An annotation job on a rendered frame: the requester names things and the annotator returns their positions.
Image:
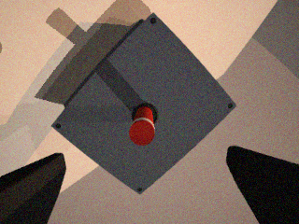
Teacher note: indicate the red peg with white band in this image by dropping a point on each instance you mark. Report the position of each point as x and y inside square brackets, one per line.
[142, 129]

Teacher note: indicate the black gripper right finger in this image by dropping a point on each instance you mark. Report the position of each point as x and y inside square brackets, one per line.
[269, 185]

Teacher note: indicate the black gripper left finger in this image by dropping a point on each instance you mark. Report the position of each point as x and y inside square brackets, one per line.
[28, 194]

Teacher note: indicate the dark grey square panel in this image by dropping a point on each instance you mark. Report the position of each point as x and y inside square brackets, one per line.
[148, 66]

